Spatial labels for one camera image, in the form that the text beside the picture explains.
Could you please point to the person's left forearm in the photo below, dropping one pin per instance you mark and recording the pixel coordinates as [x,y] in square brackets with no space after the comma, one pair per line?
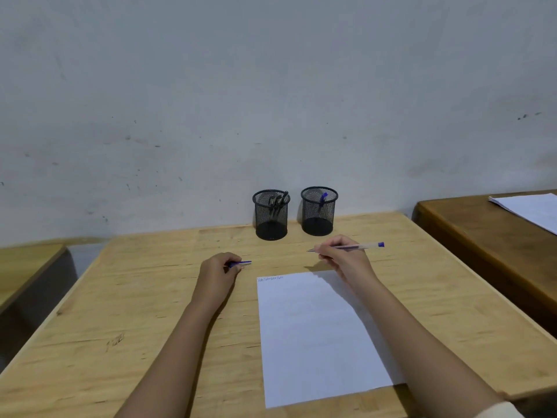
[169,370]

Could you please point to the dark wooden side table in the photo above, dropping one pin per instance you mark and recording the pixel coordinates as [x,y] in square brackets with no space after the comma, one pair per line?
[478,239]

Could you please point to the blue pen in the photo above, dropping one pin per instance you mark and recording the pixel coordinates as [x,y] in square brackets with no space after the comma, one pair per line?
[323,197]
[372,245]

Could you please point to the person's right forearm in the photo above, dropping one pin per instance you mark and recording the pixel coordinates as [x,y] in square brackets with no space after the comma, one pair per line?
[426,356]

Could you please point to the person's left hand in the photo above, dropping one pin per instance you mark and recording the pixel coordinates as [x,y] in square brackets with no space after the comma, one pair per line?
[215,278]

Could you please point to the white paper sheet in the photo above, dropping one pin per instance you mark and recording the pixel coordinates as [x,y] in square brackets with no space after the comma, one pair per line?
[313,343]
[531,208]

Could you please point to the light wooden side table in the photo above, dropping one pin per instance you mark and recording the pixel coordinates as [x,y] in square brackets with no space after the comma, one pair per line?
[26,269]

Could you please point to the blue pen cap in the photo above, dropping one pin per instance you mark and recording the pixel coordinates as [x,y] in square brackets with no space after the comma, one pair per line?
[243,262]

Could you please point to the cream sleeve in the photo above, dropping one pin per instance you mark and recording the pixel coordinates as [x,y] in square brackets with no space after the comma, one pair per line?
[500,411]

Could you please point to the person's right hand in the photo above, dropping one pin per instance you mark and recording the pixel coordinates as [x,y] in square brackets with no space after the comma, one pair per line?
[350,263]

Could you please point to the black mesh pen holder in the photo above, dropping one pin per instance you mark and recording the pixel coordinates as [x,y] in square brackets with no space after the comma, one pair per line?
[317,226]
[270,230]

